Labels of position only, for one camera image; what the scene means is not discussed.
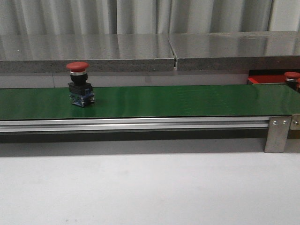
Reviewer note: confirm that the red plastic tray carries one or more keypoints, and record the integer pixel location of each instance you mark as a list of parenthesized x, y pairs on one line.
[(268, 76)]

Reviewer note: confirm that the left steel table top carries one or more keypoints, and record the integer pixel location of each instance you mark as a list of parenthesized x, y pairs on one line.
[(104, 53)]

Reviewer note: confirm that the red mushroom push button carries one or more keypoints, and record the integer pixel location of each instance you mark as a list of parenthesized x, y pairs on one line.
[(291, 79)]

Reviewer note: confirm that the green conveyor belt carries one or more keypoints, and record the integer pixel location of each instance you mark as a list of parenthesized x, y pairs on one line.
[(152, 101)]

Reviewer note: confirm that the grey pleated curtain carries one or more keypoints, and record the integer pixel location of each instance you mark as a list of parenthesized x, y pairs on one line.
[(32, 17)]

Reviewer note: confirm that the right steel table top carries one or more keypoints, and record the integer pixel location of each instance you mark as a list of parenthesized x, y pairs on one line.
[(237, 51)]

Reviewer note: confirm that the steel table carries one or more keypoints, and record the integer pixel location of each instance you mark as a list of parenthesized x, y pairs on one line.
[(104, 53), (237, 51)]

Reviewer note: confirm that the steel end bracket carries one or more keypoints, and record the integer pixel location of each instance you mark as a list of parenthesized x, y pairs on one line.
[(295, 122)]

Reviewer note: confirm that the steel conveyor support bracket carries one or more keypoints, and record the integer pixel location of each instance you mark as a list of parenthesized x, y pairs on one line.
[(278, 130)]

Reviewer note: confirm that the aluminium conveyor side rail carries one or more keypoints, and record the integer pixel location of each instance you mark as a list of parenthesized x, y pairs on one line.
[(16, 126)]

